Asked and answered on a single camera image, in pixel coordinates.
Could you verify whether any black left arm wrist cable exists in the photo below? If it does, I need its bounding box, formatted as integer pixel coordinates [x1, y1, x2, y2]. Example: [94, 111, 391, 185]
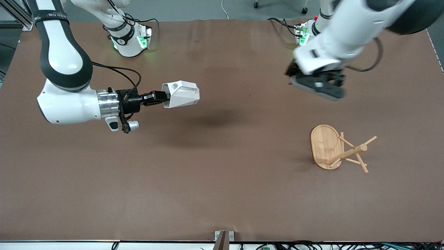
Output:
[343, 36, 384, 72]

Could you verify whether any black right arm wrist cable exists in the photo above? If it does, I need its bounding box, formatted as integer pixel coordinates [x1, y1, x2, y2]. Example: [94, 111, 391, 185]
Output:
[91, 62, 142, 96]

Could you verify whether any aluminium frame profile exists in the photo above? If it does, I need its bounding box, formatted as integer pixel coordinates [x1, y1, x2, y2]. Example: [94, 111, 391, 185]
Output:
[0, 0, 33, 31]

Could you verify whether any black arm base cable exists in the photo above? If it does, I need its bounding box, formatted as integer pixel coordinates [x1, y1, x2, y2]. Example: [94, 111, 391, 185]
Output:
[104, 0, 160, 39]
[267, 17, 302, 37]

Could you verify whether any black left arm base cable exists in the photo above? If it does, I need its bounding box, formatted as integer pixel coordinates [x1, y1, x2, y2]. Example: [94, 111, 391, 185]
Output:
[267, 17, 302, 37]

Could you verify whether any black right arm base cable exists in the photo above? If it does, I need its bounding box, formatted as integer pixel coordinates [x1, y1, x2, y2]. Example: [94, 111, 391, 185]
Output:
[104, 0, 160, 39]

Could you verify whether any metal table edge bracket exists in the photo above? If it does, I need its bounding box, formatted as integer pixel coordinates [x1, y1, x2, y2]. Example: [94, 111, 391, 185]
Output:
[214, 230, 234, 250]

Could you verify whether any white angular cup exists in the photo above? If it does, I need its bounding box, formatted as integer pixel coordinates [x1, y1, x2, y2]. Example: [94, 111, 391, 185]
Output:
[162, 81, 200, 109]

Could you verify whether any black arm wrist cable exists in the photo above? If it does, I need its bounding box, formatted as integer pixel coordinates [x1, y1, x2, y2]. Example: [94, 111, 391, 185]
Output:
[91, 62, 142, 96]
[343, 36, 384, 72]

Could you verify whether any wooden cup rack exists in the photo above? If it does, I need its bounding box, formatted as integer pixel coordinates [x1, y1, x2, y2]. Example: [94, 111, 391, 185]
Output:
[310, 124, 378, 173]

